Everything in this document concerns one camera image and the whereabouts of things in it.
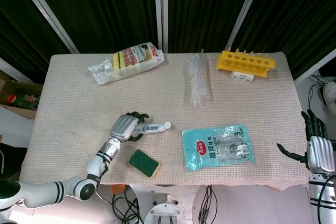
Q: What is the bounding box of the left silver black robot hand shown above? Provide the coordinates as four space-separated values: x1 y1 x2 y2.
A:
109 111 151 143

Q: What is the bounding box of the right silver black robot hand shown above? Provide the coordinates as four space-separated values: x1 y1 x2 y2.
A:
276 108 336 175

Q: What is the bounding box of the white tube with cap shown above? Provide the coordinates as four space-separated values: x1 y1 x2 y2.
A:
133 121 173 135

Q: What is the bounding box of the grey white robot base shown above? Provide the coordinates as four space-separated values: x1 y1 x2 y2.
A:
143 202 185 224

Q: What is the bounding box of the clear plastic tube bundle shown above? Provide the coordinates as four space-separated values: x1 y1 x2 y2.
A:
186 48 212 109

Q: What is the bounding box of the yellow test tube rack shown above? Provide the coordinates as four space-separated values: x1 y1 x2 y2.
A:
216 46 277 79

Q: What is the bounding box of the green yellow scouring sponge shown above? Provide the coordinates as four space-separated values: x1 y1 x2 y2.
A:
129 148 161 178

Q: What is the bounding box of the beige waffle-weave tablecloth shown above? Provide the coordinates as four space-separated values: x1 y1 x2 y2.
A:
19 51 313 191

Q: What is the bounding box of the orange block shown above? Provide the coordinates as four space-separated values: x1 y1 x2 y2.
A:
111 184 127 196

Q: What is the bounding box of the plastic-wrapped sponge multipack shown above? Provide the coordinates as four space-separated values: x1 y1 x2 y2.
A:
87 41 165 86

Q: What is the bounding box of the teal scrubber cloth package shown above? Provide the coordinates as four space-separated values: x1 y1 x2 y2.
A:
181 124 256 172

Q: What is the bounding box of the brown cardboard box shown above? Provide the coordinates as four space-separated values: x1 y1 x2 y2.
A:
0 69 44 120

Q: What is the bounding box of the small white cardboard box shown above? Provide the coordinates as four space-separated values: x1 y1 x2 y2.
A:
230 71 255 84

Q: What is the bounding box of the red-capped bottle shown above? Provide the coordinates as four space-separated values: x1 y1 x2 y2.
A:
7 93 24 107

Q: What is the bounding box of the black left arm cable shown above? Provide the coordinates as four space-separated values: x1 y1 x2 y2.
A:
94 153 116 210

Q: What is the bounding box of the black floor cable bundle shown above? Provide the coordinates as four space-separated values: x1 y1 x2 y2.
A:
197 185 219 224
112 193 144 224
307 70 328 111

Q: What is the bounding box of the white partition post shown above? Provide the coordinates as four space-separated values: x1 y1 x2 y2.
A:
18 0 80 54
227 0 267 49
153 0 169 53
293 47 336 87

